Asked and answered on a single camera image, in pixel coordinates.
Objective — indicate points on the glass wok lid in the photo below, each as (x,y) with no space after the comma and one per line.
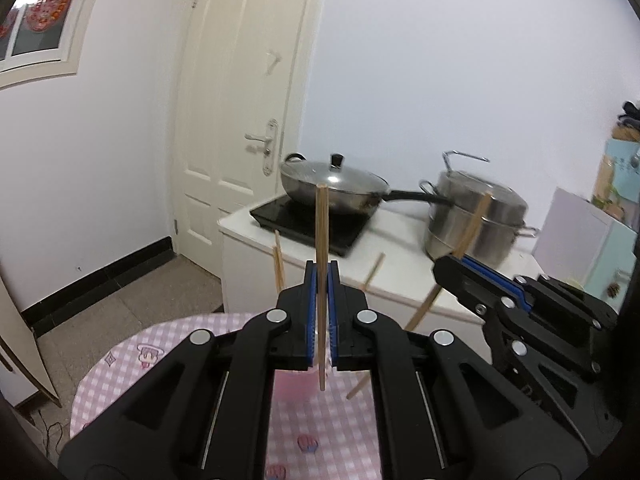
(340,177)

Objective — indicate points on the steel steamer pot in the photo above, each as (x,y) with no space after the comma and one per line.
(500,230)

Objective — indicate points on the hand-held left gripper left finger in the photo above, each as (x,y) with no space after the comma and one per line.
(311,310)

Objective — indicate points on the white door hook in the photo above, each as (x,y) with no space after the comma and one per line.
(272,60)

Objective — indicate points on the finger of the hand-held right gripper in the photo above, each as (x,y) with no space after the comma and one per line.
(460,285)
(500,277)

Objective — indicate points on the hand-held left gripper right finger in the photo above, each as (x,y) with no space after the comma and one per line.
(334,320)

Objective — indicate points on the cream framed window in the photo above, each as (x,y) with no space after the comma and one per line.
(30,42)

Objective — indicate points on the white counter cabinet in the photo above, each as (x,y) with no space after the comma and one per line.
(250,280)

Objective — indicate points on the white small fridge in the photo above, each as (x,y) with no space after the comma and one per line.
(575,230)

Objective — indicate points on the pink cup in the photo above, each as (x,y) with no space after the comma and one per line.
(300,385)

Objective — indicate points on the tan bottle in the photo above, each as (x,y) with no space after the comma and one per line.
(603,177)

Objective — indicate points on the red round window decal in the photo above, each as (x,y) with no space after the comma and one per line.
(6,25)
(47,7)

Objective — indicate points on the black plush toy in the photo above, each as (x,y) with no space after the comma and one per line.
(631,115)

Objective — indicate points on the pink checked tablecloth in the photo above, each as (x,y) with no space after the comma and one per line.
(130,360)

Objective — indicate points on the set of wooden chopsticks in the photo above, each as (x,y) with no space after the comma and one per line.
(278,265)

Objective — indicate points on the wooden side stand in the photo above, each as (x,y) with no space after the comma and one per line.
(25,360)

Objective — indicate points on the light blue box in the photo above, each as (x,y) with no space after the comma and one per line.
(622,175)

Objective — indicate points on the black induction cooker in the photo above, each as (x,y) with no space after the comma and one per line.
(290,220)

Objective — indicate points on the cream panel door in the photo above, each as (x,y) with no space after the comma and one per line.
(225,110)

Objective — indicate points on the light wooden chopstick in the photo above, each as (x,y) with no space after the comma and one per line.
(475,230)
(321,220)

